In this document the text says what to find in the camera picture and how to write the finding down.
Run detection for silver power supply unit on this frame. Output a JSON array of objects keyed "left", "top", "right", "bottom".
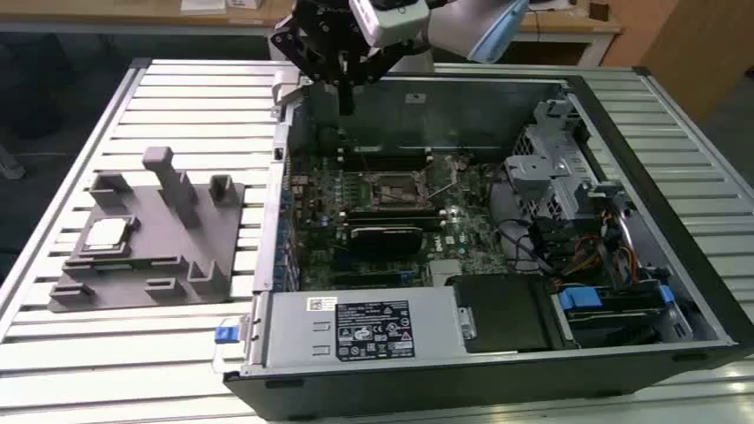
[{"left": 240, "top": 289, "right": 476, "bottom": 370}]

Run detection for grey furniture foot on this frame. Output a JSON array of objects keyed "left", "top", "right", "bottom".
[{"left": 0, "top": 140, "right": 27, "bottom": 180}]

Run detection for wire locking lever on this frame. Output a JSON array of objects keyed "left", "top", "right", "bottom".
[{"left": 426, "top": 178, "right": 458, "bottom": 200}]

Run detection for metal drive cage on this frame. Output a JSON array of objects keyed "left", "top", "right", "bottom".
[{"left": 502, "top": 99, "right": 596, "bottom": 222}]

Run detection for grey plastic parts rack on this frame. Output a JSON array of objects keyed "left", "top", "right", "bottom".
[{"left": 45, "top": 145, "right": 246, "bottom": 314}]

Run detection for blue disk carrier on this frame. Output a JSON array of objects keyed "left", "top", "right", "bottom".
[{"left": 556, "top": 284, "right": 676, "bottom": 319}]

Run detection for wooden desk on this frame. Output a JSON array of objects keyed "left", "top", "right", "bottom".
[{"left": 0, "top": 0, "right": 625, "bottom": 67}]

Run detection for CPU socket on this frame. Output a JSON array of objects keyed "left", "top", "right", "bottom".
[{"left": 361, "top": 170, "right": 429, "bottom": 214}]

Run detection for silver chipset heatsink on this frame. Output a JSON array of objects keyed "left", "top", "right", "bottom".
[{"left": 432, "top": 260, "right": 464, "bottom": 286}]

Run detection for black plastic shroud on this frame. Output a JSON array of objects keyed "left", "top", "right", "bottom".
[{"left": 444, "top": 274, "right": 576, "bottom": 354}]

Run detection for black expansion slot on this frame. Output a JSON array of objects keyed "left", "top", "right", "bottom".
[{"left": 332, "top": 272, "right": 401, "bottom": 286}]

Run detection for silver square CPU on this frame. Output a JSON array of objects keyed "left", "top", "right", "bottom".
[{"left": 81, "top": 218, "right": 133, "bottom": 256}]

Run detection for wooden cabinet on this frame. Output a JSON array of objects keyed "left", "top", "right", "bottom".
[{"left": 603, "top": 0, "right": 754, "bottom": 123}]

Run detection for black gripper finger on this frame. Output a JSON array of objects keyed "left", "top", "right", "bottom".
[
  {"left": 346, "top": 41, "right": 414, "bottom": 117},
  {"left": 269, "top": 16, "right": 349, "bottom": 117}
]

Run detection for green motherboard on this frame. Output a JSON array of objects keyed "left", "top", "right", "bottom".
[{"left": 280, "top": 152, "right": 514, "bottom": 291}]

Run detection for black open PC case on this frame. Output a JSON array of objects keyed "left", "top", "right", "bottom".
[{"left": 221, "top": 65, "right": 754, "bottom": 423}]

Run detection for coloured wire bundle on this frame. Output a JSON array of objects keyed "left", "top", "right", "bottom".
[{"left": 552, "top": 209, "right": 640, "bottom": 277}]

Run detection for pale blue teach pendant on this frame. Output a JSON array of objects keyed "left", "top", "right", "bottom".
[{"left": 466, "top": 0, "right": 529, "bottom": 64}]

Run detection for black graphics card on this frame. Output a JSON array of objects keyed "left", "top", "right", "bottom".
[{"left": 346, "top": 224, "right": 424, "bottom": 262}]

